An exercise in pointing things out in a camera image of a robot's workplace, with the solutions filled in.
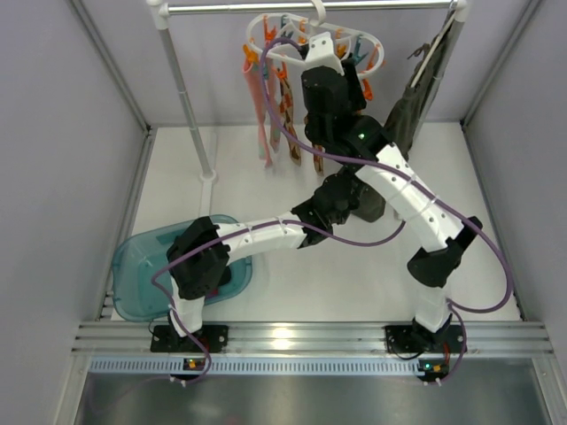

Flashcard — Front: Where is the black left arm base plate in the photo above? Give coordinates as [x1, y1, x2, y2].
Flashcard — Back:
[150, 325, 229, 353]

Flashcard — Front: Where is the beige argyle sock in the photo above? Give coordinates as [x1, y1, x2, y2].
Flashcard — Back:
[303, 110, 327, 176]
[276, 64, 301, 166]

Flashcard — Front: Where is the pink patterned sock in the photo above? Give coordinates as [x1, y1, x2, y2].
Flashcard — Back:
[242, 58, 272, 168]
[267, 65, 281, 152]

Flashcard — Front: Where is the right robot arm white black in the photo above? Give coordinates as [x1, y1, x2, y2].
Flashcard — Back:
[297, 59, 482, 350]

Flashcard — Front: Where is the teal plastic basin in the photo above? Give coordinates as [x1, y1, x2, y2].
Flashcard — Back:
[112, 220, 252, 322]

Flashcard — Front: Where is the black sock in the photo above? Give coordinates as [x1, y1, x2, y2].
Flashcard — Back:
[218, 267, 232, 287]

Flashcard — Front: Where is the white garment hanger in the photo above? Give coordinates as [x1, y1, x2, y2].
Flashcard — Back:
[409, 10, 457, 89]

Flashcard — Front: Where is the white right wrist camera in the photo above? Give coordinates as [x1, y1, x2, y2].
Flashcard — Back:
[304, 32, 345, 75]

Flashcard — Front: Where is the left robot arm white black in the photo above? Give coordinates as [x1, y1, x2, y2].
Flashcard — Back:
[167, 170, 363, 338]

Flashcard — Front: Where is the olive green hanging garment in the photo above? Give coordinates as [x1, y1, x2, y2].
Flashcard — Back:
[352, 17, 457, 225]

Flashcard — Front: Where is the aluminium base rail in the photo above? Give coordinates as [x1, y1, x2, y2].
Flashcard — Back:
[71, 320, 554, 359]

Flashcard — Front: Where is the white clip hanger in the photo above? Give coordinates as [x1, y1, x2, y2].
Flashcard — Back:
[243, 12, 385, 81]

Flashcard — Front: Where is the grey slotted cable duct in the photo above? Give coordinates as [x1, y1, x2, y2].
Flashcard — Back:
[89, 356, 441, 376]

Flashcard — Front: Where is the silver clothes rack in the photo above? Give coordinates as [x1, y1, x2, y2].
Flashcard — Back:
[147, 1, 470, 184]

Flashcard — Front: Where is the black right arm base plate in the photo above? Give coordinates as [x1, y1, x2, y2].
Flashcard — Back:
[384, 324, 464, 356]

